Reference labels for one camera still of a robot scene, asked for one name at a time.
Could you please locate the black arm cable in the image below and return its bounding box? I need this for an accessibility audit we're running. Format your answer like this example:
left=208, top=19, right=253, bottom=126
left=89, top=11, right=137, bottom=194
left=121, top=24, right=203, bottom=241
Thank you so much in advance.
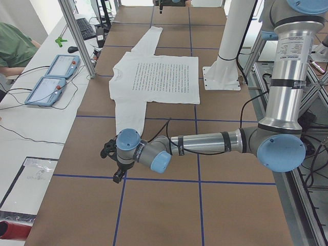
left=148, top=74, right=272, bottom=156

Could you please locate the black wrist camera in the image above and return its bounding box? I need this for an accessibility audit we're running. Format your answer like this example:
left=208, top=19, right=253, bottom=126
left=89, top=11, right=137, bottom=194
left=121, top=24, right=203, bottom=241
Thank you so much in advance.
left=100, top=139, right=117, bottom=161

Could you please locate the paper sheet in sleeve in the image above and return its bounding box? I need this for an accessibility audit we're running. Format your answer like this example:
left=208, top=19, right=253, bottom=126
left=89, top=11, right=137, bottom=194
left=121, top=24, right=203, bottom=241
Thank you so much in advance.
left=1, top=156, right=58, bottom=223

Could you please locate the green plastic tool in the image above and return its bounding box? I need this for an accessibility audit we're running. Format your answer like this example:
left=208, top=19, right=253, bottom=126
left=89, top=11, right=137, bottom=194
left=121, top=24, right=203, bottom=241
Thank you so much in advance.
left=55, top=36, right=67, bottom=48

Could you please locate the white long-sleeve printed shirt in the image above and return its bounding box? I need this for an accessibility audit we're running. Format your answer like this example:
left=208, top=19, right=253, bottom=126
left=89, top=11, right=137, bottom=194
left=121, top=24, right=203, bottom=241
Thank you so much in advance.
left=109, top=26, right=200, bottom=134

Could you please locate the aluminium frame post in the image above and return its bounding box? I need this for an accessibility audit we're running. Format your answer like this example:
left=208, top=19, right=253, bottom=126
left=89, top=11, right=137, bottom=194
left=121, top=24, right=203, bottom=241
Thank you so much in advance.
left=58, top=0, right=96, bottom=78

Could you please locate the upper blue teach pendant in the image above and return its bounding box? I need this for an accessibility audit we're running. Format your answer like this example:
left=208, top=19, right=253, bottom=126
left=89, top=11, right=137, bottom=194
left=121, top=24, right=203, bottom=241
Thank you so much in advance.
left=45, top=54, right=80, bottom=79

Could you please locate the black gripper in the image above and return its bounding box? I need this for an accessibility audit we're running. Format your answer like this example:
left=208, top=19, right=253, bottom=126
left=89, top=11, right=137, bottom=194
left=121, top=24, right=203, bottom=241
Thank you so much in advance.
left=113, top=161, right=132, bottom=183
left=158, top=0, right=163, bottom=13

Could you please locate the red cylinder object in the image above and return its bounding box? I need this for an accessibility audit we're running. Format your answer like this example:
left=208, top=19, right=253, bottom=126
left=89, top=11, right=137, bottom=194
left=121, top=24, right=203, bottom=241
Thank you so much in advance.
left=1, top=221, right=32, bottom=241

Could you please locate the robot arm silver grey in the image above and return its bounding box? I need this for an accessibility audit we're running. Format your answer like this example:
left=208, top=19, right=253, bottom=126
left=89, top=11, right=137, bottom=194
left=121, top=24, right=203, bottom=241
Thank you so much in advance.
left=153, top=0, right=186, bottom=14
left=112, top=1, right=327, bottom=183

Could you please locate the black power adapter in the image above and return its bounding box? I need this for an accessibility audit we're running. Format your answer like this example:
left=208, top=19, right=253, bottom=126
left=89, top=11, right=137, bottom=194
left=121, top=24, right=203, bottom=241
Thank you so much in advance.
left=96, top=27, right=106, bottom=48

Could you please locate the person in green shirt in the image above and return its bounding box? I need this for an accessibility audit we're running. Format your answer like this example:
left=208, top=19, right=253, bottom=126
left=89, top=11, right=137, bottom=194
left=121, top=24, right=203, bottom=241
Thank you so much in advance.
left=1, top=22, right=41, bottom=77

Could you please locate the blue teach pendant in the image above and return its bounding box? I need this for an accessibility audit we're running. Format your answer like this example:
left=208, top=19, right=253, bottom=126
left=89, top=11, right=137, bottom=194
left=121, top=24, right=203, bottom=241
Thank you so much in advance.
left=45, top=54, right=80, bottom=79
left=25, top=76, right=66, bottom=107

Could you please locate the black keyboard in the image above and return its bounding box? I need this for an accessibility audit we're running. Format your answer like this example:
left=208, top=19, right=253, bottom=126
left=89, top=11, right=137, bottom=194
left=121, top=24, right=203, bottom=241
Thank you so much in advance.
left=76, top=18, right=96, bottom=40

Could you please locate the aluminium side frame rack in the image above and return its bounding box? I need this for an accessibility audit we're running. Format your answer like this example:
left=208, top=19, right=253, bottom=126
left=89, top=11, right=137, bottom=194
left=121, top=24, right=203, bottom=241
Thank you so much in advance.
left=250, top=30, right=328, bottom=246

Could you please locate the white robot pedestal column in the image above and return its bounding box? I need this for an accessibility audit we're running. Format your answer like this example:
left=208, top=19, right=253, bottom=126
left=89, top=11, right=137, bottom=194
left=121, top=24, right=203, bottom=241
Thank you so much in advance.
left=203, top=0, right=257, bottom=91

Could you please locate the black computer mouse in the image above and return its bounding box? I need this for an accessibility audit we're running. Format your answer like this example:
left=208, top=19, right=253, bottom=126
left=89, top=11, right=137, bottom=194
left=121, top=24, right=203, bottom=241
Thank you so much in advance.
left=67, top=46, right=78, bottom=54

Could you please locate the lower blue teach pendant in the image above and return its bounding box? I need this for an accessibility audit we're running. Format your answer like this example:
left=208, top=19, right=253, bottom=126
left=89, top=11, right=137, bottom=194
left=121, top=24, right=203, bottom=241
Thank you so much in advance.
left=25, top=76, right=66, bottom=107

